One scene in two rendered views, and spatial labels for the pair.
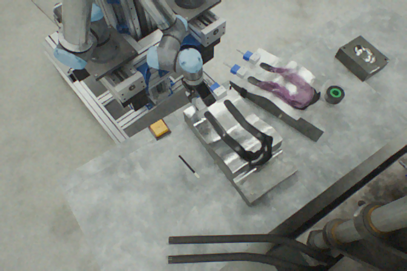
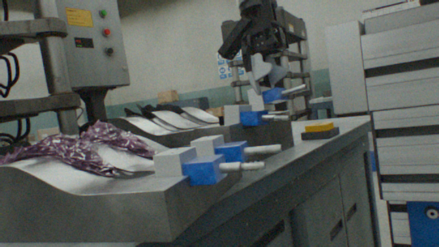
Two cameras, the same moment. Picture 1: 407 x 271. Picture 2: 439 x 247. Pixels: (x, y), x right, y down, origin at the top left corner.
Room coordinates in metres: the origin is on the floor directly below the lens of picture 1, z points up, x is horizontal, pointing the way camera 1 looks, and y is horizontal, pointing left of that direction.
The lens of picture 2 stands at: (1.42, -0.36, 0.93)
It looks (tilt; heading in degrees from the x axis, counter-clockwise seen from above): 4 degrees down; 160
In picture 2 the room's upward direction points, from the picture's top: 8 degrees counter-clockwise
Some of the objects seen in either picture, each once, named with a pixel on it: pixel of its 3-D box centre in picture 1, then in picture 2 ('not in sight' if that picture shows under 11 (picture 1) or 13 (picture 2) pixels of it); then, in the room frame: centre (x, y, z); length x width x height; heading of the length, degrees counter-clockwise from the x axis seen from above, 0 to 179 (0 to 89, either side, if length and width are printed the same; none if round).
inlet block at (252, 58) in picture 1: (246, 55); (213, 168); (1.03, -0.24, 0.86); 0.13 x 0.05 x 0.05; 50
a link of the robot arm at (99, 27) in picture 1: (89, 22); not in sight; (0.93, 0.43, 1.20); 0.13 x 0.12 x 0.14; 163
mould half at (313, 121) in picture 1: (287, 89); (68, 174); (0.82, -0.41, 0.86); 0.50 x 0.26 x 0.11; 50
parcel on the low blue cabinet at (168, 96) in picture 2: not in sight; (167, 96); (-6.68, 1.34, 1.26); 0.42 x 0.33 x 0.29; 42
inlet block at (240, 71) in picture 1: (234, 69); (238, 152); (0.95, -0.17, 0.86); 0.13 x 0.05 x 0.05; 50
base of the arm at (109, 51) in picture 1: (99, 42); not in sight; (0.94, 0.43, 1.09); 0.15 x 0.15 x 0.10
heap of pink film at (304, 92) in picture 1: (287, 84); (68, 147); (0.81, -0.40, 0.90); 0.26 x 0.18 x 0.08; 50
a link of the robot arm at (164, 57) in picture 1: (165, 55); not in sight; (0.72, 0.12, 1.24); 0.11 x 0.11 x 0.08; 73
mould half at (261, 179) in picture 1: (238, 139); (181, 134); (0.55, -0.16, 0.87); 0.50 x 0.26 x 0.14; 32
